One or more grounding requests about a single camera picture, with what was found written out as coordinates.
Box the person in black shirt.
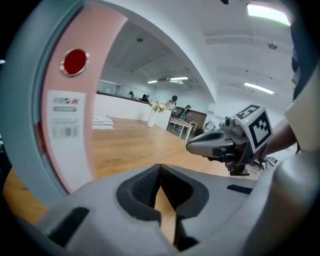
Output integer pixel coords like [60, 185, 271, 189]
[289, 14, 320, 101]

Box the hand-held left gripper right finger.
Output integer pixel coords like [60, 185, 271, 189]
[159, 163, 274, 256]

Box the pink file box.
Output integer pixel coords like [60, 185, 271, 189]
[39, 2, 129, 196]

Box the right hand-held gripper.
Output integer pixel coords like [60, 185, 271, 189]
[185, 104, 274, 177]

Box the white vase with flowers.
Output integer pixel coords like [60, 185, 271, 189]
[146, 98, 168, 128]

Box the wooden desk with white legs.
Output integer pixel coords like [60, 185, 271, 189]
[166, 117, 199, 142]

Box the light blue box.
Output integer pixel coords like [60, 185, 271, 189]
[0, 0, 85, 209]

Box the white printed book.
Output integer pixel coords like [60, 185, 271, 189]
[91, 113, 116, 131]

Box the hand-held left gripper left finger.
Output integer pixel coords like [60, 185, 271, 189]
[34, 163, 176, 256]

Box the wooden table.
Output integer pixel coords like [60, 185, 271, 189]
[94, 91, 174, 131]

